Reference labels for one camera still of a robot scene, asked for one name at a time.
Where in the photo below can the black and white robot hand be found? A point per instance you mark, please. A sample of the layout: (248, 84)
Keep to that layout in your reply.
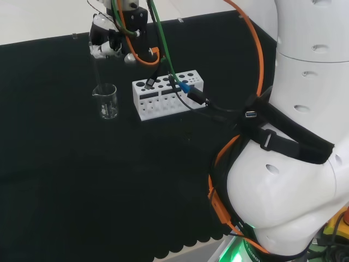
(99, 30)

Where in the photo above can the clear glass rod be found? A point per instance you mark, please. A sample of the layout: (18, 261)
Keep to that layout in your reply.
(97, 71)

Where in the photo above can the white test tube rack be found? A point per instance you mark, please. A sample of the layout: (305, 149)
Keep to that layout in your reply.
(152, 105)

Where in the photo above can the clear glass beaker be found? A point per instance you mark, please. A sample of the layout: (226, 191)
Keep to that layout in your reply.
(106, 109)

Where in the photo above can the black bench cloth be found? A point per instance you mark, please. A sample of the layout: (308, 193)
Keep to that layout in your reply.
(68, 163)

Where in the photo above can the black USB socket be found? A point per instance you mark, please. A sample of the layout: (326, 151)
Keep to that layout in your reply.
(251, 113)

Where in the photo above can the yellow stop button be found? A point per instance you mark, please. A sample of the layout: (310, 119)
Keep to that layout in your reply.
(336, 221)

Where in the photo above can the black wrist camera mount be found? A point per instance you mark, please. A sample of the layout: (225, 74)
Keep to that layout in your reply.
(136, 24)

